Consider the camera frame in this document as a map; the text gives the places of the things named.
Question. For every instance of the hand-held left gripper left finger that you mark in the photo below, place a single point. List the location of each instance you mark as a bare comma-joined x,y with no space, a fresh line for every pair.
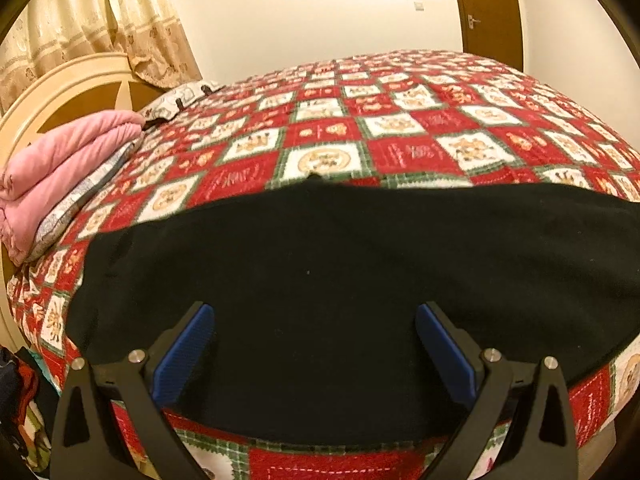
185,355

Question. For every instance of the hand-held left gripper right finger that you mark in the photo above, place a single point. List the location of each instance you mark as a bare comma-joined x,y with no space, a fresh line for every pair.
442,352

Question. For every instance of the black pants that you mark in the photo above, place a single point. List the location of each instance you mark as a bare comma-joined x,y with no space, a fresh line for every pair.
320,270

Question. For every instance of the blue grey patterned pillow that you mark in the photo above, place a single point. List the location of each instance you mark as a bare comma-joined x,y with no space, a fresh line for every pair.
85,195

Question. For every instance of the folded pink quilt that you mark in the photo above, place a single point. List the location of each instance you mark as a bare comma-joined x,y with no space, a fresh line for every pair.
60,160

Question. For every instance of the red checkered printed blanket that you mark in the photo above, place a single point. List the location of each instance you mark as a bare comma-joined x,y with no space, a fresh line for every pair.
320,135

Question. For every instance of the cream wooden headboard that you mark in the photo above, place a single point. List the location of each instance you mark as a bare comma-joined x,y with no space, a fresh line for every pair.
65,80

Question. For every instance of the brown wooden door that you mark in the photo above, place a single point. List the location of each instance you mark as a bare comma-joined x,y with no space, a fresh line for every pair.
485,0

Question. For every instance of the beige patterned curtain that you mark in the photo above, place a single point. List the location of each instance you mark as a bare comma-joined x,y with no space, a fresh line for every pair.
100,10

